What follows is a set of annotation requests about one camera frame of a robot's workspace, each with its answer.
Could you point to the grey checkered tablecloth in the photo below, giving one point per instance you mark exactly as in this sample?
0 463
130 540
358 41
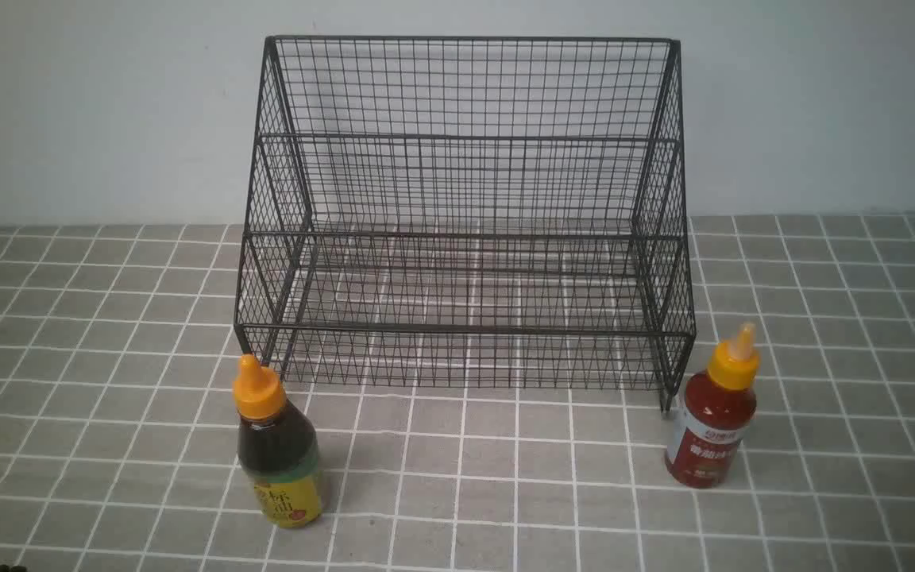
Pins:
118 430

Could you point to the dark sauce bottle yellow label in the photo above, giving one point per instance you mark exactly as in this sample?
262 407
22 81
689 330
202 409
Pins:
278 447

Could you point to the black wire mesh rack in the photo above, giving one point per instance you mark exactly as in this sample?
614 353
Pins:
469 212

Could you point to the red sauce bottle orange cap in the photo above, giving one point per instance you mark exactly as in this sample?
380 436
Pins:
716 408

